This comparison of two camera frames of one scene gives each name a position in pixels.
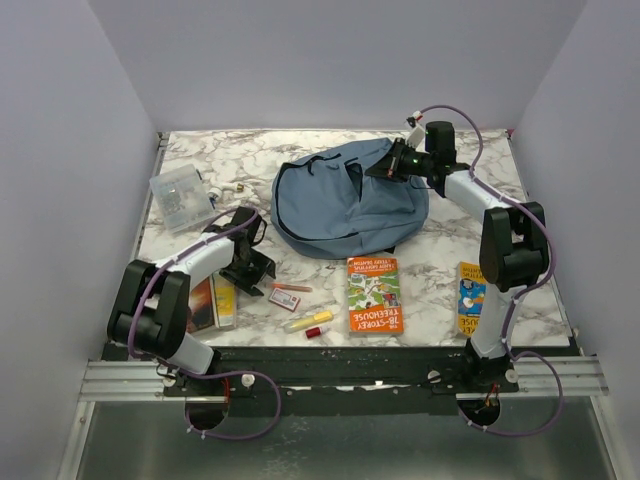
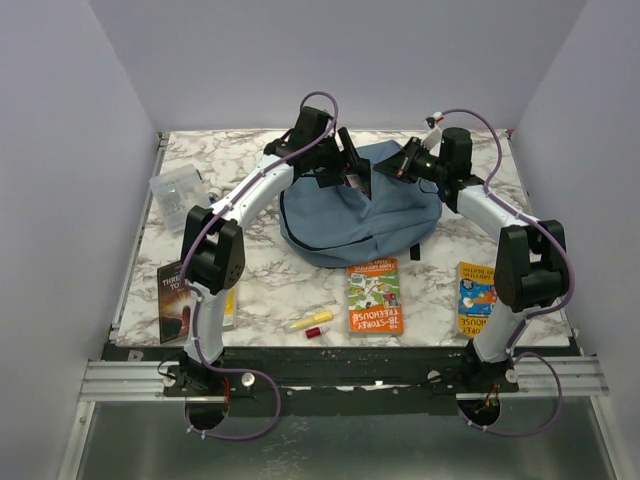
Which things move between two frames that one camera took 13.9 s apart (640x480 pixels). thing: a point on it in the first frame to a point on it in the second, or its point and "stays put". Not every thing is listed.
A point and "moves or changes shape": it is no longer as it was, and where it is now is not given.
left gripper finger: x=241 y=280 to x=330 y=179
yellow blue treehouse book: x=471 y=293 stays put
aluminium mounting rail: x=140 y=380 stays put
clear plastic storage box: x=181 y=198 stays put
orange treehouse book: x=374 y=303 stays put
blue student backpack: x=325 y=204 moves or changes shape
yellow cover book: x=224 y=300 stays put
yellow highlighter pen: x=321 y=317 stays put
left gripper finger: x=271 y=268 to x=357 y=163
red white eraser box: x=284 y=299 to x=353 y=180
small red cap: x=313 y=332 stays put
